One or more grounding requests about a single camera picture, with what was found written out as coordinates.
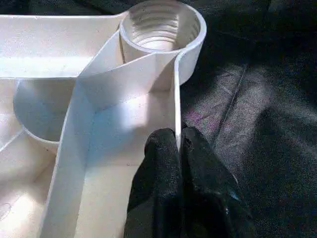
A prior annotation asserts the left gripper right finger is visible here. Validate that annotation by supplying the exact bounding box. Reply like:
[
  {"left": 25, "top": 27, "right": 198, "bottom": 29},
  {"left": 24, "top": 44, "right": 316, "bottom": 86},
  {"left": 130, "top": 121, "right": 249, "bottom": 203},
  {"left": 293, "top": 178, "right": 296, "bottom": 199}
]
[{"left": 182, "top": 126, "right": 253, "bottom": 238}]

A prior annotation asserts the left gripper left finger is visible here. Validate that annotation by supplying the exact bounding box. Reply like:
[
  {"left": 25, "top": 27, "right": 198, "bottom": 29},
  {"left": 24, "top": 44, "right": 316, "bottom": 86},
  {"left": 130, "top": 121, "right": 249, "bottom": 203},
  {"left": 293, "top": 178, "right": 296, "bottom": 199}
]
[{"left": 123, "top": 127, "right": 184, "bottom": 238}]

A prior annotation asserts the white plastic table top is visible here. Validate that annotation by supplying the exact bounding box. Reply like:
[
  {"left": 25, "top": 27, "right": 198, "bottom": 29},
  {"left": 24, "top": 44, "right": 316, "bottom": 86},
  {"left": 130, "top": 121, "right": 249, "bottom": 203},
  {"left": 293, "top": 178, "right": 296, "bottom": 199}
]
[{"left": 0, "top": 1, "right": 208, "bottom": 238}]

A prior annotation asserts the black plastic mat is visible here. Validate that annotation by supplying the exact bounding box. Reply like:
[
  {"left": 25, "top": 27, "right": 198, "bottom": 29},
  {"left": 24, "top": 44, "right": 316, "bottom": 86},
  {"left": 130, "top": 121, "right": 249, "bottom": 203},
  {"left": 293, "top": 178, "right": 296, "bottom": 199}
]
[{"left": 0, "top": 0, "right": 317, "bottom": 238}]

